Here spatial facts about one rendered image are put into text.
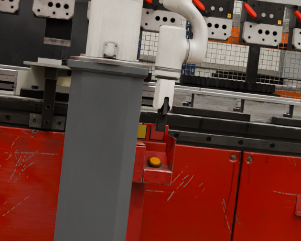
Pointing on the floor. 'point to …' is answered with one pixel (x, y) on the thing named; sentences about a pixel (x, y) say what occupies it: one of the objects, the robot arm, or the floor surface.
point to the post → (252, 63)
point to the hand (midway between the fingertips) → (160, 125)
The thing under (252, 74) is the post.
